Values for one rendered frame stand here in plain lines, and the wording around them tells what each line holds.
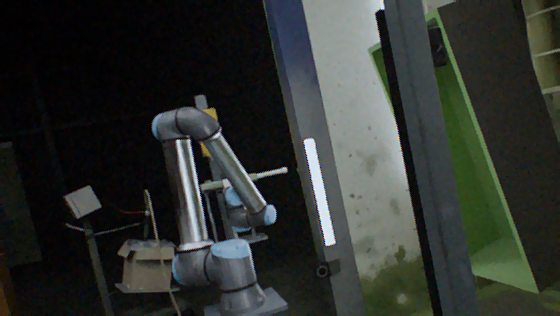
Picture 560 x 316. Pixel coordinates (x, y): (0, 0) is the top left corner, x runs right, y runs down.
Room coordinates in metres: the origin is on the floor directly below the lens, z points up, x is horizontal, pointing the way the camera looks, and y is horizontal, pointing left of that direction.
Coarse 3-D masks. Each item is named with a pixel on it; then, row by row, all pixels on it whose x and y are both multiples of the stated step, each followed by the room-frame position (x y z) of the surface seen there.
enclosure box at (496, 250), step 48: (480, 0) 1.85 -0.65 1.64; (480, 48) 1.83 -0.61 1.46; (480, 96) 1.82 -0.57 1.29; (528, 96) 1.90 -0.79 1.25; (480, 144) 2.40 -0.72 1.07; (528, 144) 1.89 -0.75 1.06; (480, 192) 2.52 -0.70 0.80; (528, 192) 1.87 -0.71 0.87; (480, 240) 2.50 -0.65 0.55; (528, 240) 1.86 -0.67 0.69; (528, 288) 1.91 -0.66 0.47
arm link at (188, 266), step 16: (176, 112) 1.95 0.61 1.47; (160, 128) 1.96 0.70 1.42; (176, 128) 1.94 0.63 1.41; (176, 144) 1.95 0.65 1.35; (176, 160) 1.95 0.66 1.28; (192, 160) 2.00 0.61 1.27; (176, 176) 1.94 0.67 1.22; (192, 176) 1.97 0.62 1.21; (176, 192) 1.94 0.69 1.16; (192, 192) 1.96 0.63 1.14; (176, 208) 1.95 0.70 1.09; (192, 208) 1.94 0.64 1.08; (192, 224) 1.93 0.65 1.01; (192, 240) 1.93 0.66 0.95; (208, 240) 1.97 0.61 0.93; (176, 256) 1.97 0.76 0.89; (192, 256) 1.90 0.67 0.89; (176, 272) 1.93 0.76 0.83; (192, 272) 1.90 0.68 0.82
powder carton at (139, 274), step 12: (132, 240) 3.83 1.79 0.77; (120, 252) 3.86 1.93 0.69; (132, 252) 3.73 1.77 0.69; (144, 252) 3.66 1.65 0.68; (156, 252) 3.71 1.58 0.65; (168, 252) 3.76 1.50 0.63; (132, 264) 3.67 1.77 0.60; (144, 264) 3.69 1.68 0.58; (156, 264) 3.73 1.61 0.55; (168, 264) 3.79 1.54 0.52; (132, 276) 3.63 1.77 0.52; (144, 276) 3.68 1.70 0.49; (156, 276) 3.72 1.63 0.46; (168, 276) 3.77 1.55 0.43; (132, 288) 3.62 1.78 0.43; (144, 288) 3.66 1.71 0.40; (156, 288) 3.71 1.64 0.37
